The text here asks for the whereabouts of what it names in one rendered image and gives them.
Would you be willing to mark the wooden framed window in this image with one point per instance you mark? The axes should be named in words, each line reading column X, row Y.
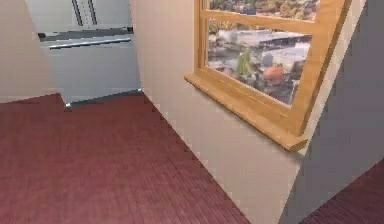
column 260, row 63

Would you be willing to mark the silver grey fridge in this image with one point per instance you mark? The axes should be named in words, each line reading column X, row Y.
column 95, row 70

